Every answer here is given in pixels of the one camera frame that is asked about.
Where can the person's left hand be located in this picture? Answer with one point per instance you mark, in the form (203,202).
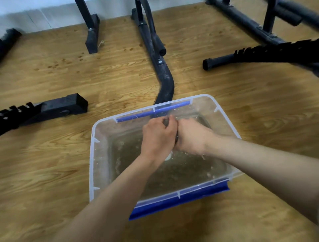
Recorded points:
(157,142)

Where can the person's right hand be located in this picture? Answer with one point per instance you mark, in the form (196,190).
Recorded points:
(194,138)

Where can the grey cleaning cloth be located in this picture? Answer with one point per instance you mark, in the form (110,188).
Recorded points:
(166,122)

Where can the clear plastic container blue clips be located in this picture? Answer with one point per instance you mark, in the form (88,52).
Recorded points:
(179,174)

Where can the black padded weight bench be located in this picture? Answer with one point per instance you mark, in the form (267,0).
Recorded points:
(62,104)

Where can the person's right forearm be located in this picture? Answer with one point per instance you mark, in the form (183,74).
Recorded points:
(269,164)

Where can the person's left forearm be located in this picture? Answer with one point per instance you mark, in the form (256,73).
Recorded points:
(112,207)

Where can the black pull-up station frame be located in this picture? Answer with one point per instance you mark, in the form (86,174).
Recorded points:
(164,77)
(92,37)
(304,10)

